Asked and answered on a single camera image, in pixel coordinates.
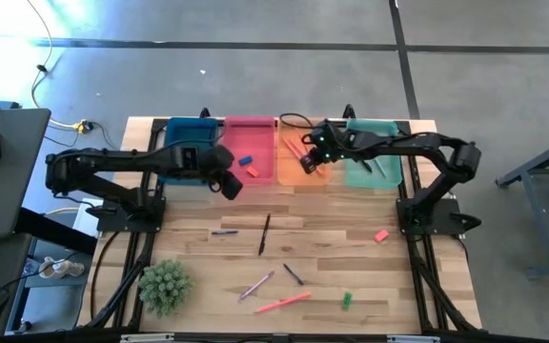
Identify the translucent purple pen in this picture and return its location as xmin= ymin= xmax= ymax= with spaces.
xmin=238 ymin=270 xmax=276 ymax=302

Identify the teal plastic bin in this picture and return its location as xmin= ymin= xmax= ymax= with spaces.
xmin=344 ymin=118 xmax=404 ymax=190

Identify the pink plastic bin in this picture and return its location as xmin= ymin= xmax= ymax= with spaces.
xmin=219 ymin=115 xmax=276 ymax=186

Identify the blue plastic bin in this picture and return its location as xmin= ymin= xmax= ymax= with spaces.
xmin=156 ymin=117 xmax=219 ymax=187

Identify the orange plastic bin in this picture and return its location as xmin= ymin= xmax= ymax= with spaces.
xmin=275 ymin=117 xmax=334 ymax=188

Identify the green artificial plant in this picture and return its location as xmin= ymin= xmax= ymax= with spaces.
xmin=137 ymin=258 xmax=194 ymax=318

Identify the cream-coloured figurine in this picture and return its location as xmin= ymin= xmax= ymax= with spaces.
xmin=38 ymin=255 xmax=87 ymax=280

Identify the dark grey side desk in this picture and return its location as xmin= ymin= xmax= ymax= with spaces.
xmin=0 ymin=108 xmax=52 ymax=240

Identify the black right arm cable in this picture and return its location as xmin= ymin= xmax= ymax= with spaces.
xmin=278 ymin=111 xmax=316 ymax=131

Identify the black aluminium table frame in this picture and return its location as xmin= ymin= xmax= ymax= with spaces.
xmin=78 ymin=107 xmax=483 ymax=343

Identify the silver metal bracket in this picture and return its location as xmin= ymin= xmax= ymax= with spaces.
xmin=120 ymin=333 xmax=175 ymax=343
xmin=386 ymin=334 xmax=441 ymax=343

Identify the thin pale floor cable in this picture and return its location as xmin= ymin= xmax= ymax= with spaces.
xmin=26 ymin=0 xmax=90 ymax=131

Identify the grey-blue table frame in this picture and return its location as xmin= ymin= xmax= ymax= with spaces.
xmin=495 ymin=131 xmax=549 ymax=280

